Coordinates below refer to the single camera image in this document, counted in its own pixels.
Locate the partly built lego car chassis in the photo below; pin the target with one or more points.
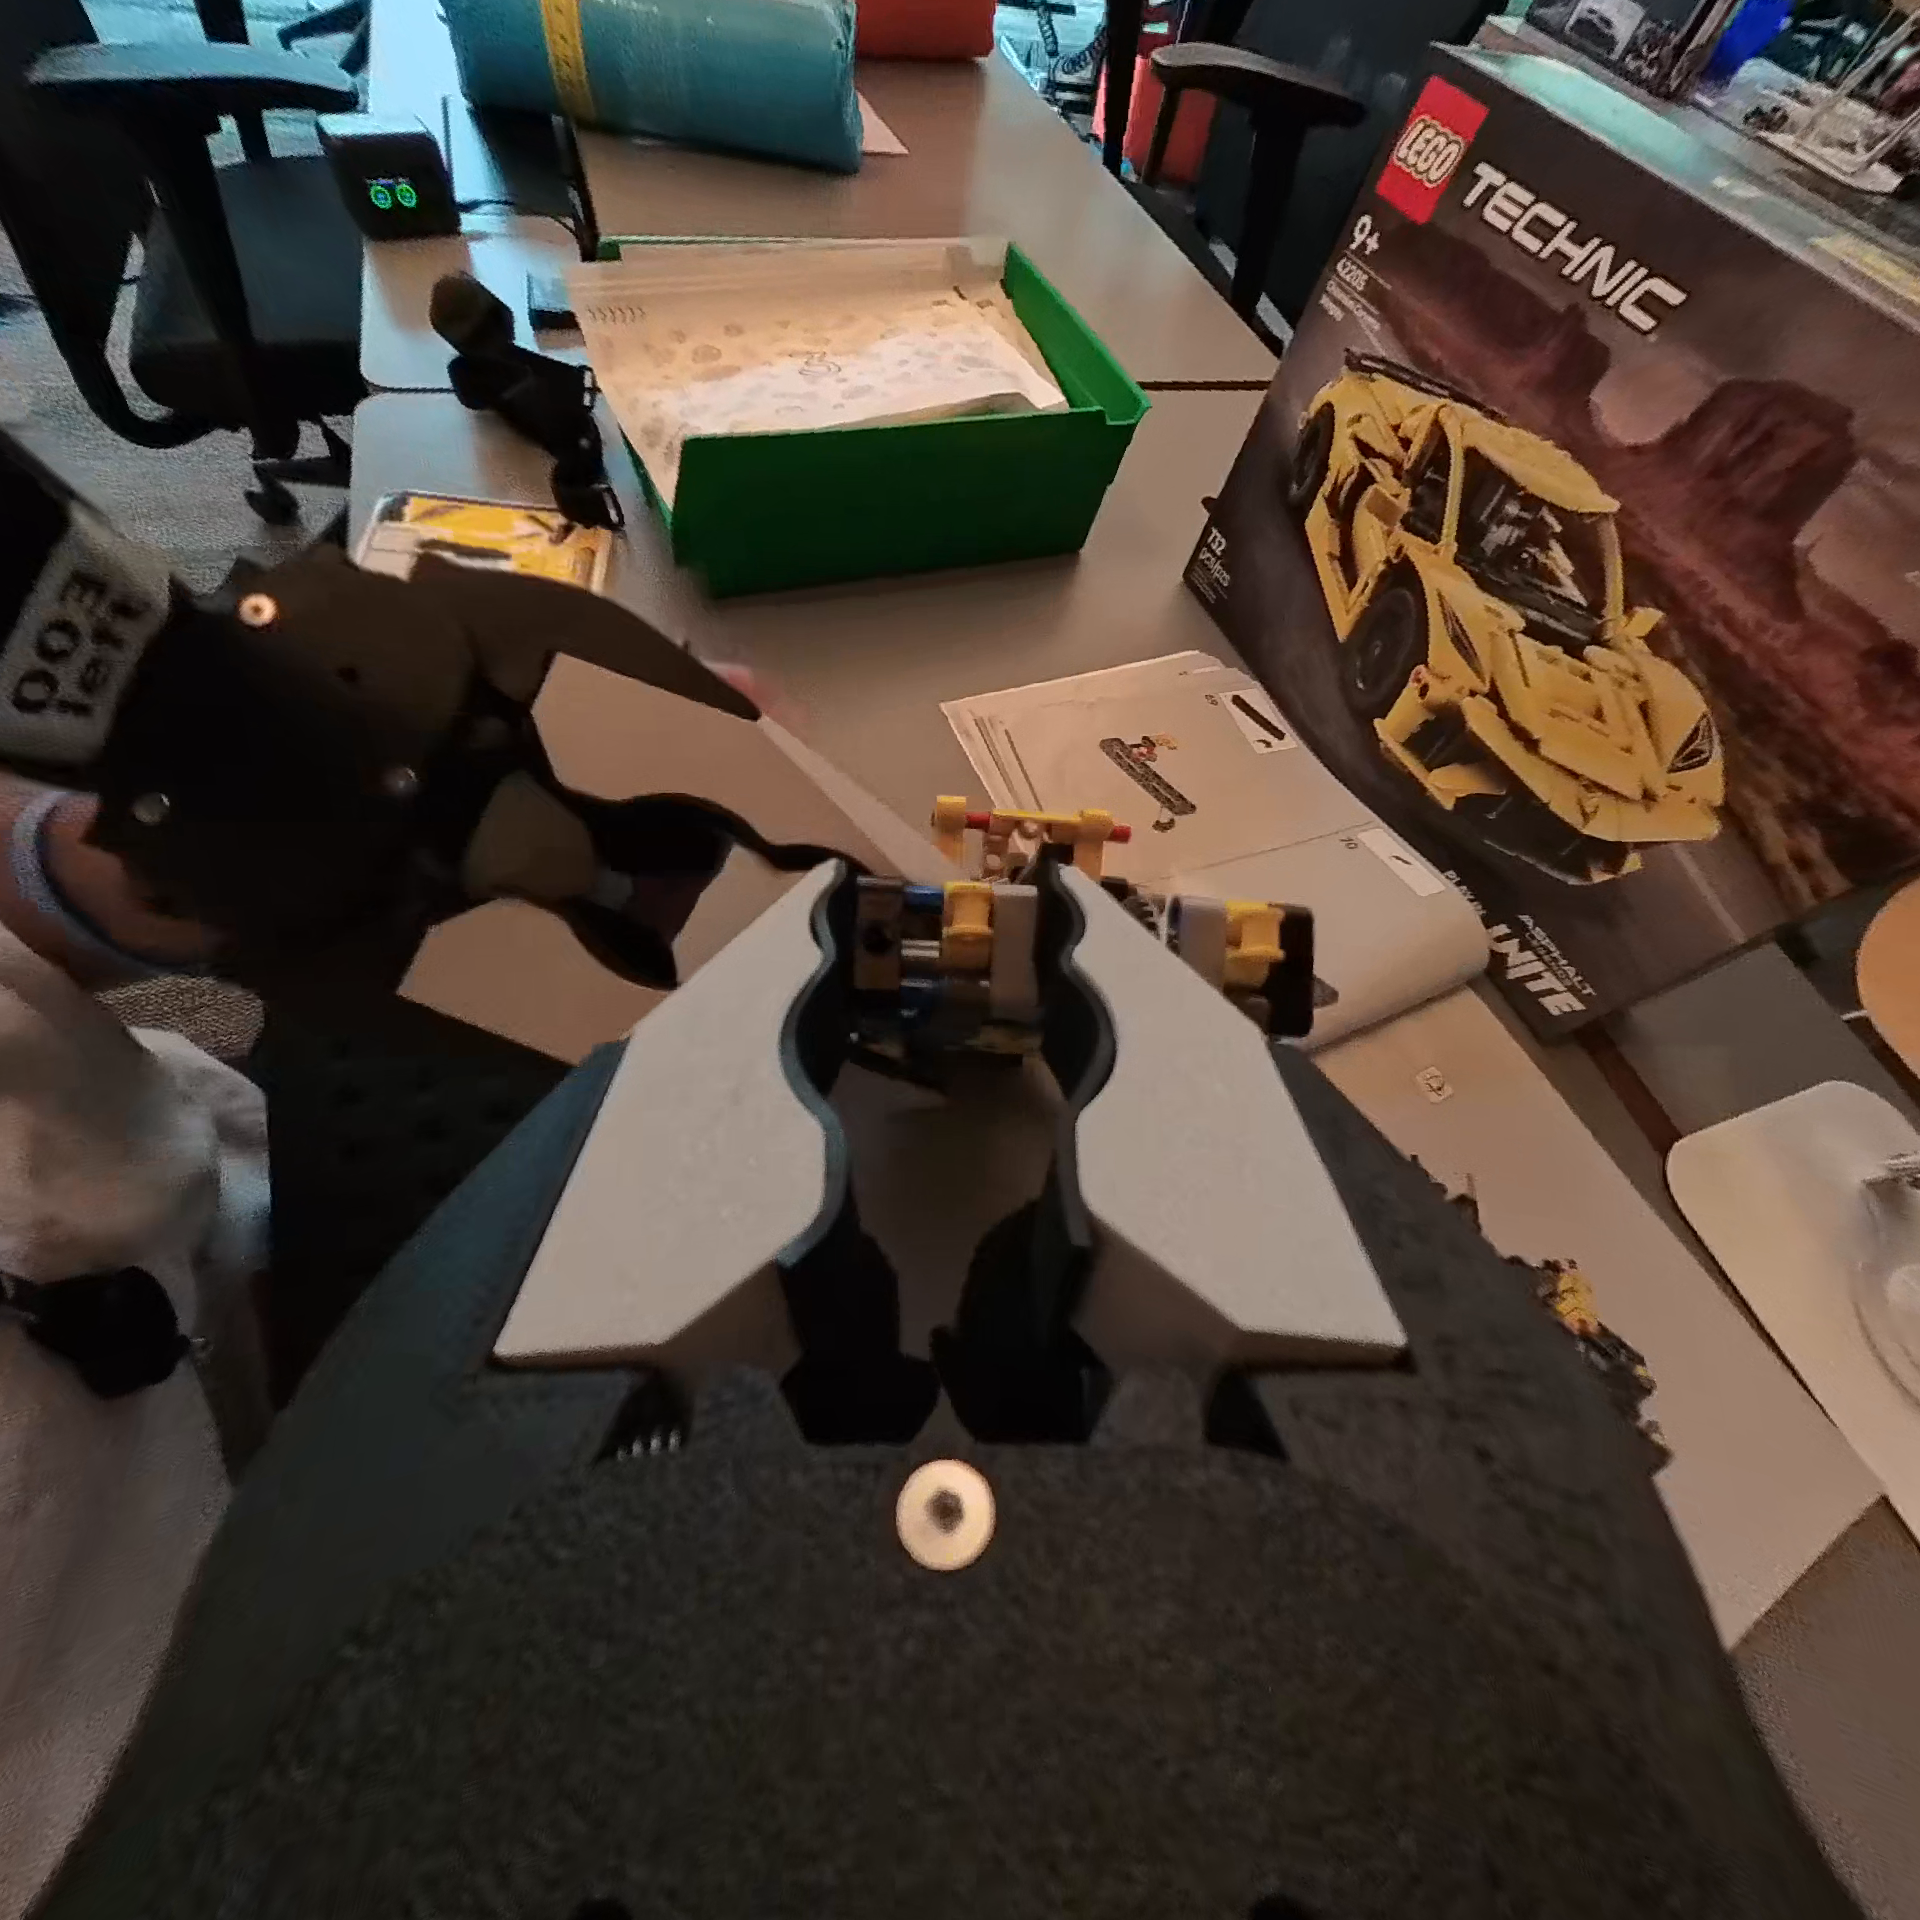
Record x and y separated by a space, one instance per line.
989 930

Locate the open instruction booklet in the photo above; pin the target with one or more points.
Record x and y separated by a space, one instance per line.
1139 737

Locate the teal rolled bundle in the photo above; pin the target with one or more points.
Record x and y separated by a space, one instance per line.
675 79

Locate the lego set box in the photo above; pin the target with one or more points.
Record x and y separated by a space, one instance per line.
1578 526

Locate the small black device green lights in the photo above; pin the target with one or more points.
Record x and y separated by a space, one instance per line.
390 179

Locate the clear packet yellow pieces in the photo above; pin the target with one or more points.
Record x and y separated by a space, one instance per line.
483 543

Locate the person's left hand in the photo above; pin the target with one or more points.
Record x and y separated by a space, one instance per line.
751 692

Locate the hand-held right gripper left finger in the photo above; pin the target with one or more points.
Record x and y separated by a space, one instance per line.
675 1201

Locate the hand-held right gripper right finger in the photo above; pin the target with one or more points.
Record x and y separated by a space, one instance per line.
1249 1201

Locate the black mesh chair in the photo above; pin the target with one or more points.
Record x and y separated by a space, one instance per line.
1249 91

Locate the wooden instruction sign board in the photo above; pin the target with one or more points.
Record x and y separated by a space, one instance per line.
1893 974

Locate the person's left forearm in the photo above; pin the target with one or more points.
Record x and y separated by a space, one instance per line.
105 914

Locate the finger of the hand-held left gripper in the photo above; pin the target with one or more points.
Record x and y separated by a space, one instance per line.
704 766
511 974

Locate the white board stand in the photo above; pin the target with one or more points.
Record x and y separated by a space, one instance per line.
1788 1232

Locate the tan paper bag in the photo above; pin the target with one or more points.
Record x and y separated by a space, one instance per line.
812 360

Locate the green plastic bin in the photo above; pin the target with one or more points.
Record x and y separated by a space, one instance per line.
904 508

